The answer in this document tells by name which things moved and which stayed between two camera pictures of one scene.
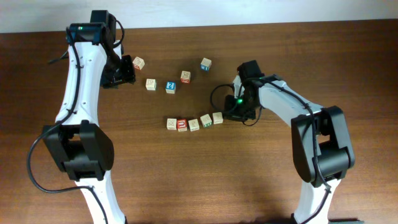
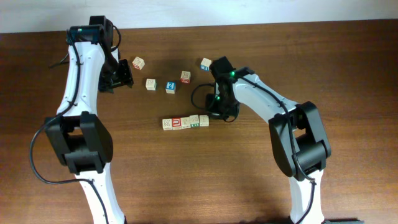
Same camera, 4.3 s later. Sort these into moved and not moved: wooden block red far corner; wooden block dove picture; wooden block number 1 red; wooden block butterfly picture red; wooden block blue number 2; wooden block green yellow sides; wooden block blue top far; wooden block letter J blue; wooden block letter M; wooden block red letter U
Moved: wooden block green yellow sides; wooden block letter M; wooden block letter J blue; wooden block red letter U; wooden block number 1 red
Not moved: wooden block butterfly picture red; wooden block dove picture; wooden block blue number 2; wooden block red far corner; wooden block blue top far
